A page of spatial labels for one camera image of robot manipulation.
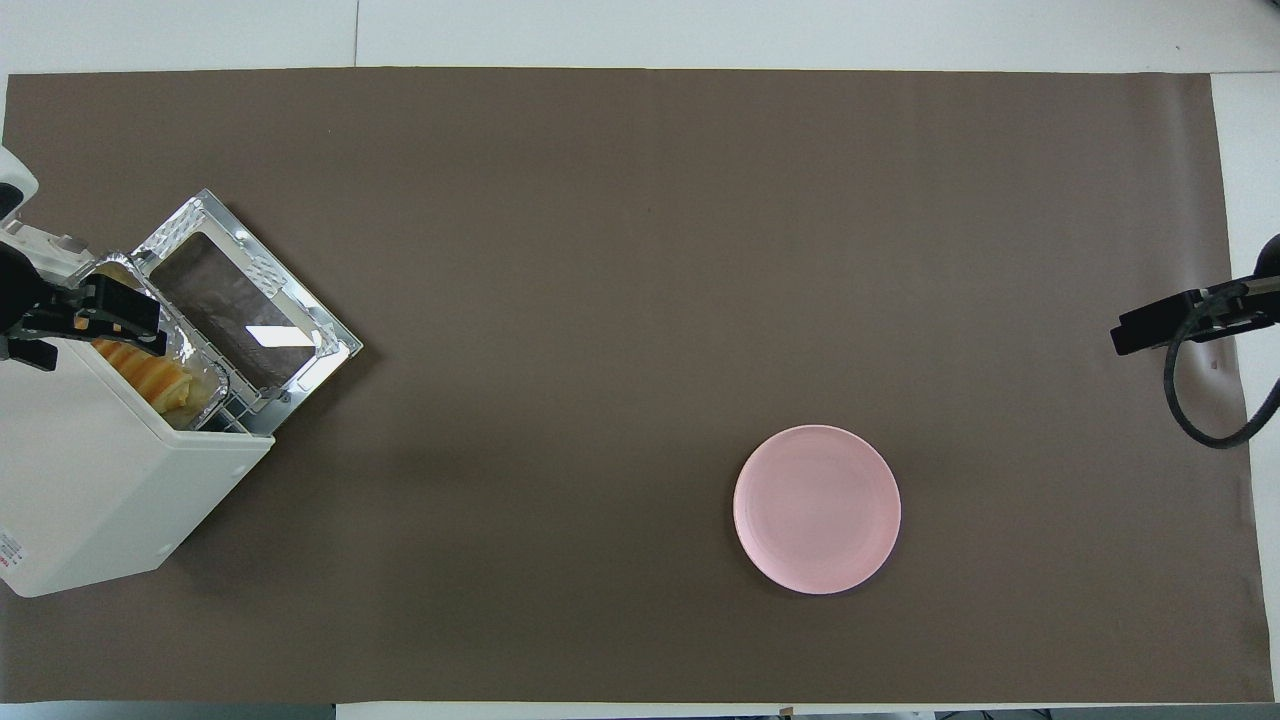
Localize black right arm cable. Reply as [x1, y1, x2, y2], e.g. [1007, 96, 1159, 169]
[1163, 300, 1280, 450]

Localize brown table mat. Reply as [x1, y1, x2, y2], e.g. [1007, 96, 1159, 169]
[0, 67, 1276, 704]

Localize pink round plate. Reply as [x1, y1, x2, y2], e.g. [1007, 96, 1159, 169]
[733, 425, 902, 596]

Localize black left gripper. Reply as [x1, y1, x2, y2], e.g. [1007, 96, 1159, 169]
[1110, 276, 1280, 356]

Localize yellow twisted bread roll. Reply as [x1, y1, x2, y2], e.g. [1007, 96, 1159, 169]
[92, 338, 197, 413]

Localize cream toaster oven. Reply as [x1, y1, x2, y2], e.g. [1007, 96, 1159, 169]
[0, 222, 276, 599]

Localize aluminium foil tray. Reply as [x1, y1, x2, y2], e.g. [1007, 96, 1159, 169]
[88, 252, 239, 433]

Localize glass oven door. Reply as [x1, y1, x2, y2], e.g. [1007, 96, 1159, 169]
[130, 188, 364, 416]

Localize metal oven rack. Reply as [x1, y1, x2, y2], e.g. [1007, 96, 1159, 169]
[190, 385, 276, 438]

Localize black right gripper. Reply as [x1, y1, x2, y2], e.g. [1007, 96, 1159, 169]
[0, 245, 167, 371]

